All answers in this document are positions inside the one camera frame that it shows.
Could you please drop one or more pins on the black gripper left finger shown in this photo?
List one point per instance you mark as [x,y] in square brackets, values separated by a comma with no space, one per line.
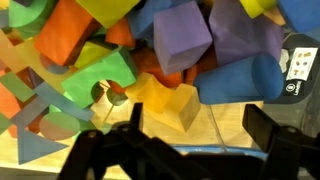
[140,157]

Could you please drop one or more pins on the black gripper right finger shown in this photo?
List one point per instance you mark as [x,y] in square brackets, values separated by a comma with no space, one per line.
[287,147]

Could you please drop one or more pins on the light orange foam block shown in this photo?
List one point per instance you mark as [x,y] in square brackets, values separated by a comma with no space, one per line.
[176,108]

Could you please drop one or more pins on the clear bag of foam blocks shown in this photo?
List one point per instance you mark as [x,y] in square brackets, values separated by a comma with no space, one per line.
[75,66]

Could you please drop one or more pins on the green arch foam block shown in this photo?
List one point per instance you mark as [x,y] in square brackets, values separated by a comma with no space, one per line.
[118,66]

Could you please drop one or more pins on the purple foam cube in bag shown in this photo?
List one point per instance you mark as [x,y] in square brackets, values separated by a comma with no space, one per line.
[181,37]

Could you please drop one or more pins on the orange foam block in bag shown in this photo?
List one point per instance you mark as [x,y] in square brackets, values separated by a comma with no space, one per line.
[65,32]

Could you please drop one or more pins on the blue foam cylinder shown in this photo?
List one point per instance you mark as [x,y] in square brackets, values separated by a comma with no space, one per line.
[256,78]

